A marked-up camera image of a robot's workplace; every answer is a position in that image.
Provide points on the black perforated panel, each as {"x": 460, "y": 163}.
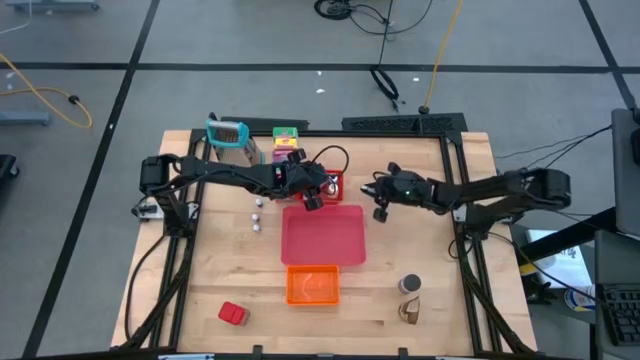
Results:
{"x": 400, "y": 123}

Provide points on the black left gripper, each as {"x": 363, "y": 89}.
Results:
{"x": 300, "y": 177}

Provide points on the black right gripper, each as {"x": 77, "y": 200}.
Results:
{"x": 405, "y": 190}

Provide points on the orange slotted plastic basket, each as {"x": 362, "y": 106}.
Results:
{"x": 312, "y": 285}

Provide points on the green mini cereal box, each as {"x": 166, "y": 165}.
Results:
{"x": 285, "y": 132}

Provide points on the small red slotted basket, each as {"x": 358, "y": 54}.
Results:
{"x": 336, "y": 200}

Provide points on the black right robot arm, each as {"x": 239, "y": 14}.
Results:
{"x": 500, "y": 187}

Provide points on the silver metal bracket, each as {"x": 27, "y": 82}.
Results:
{"x": 460, "y": 214}
{"x": 147, "y": 213}

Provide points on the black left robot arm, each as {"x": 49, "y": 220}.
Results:
{"x": 225, "y": 172}

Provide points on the black aluminium table frame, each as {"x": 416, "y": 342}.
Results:
{"x": 380, "y": 134}

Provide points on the red lidded paprika tin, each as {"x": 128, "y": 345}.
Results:
{"x": 232, "y": 313}

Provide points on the yellow mini cereal box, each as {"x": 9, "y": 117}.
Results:
{"x": 286, "y": 143}

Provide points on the flat black box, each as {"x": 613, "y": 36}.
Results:
{"x": 265, "y": 123}

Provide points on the grey cart base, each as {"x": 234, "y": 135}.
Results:
{"x": 25, "y": 118}

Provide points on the white paper sheet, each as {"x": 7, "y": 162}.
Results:
{"x": 565, "y": 265}

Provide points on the pink plastic bin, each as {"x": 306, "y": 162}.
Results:
{"x": 322, "y": 235}

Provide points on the black keyboard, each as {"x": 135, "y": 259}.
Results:
{"x": 622, "y": 315}

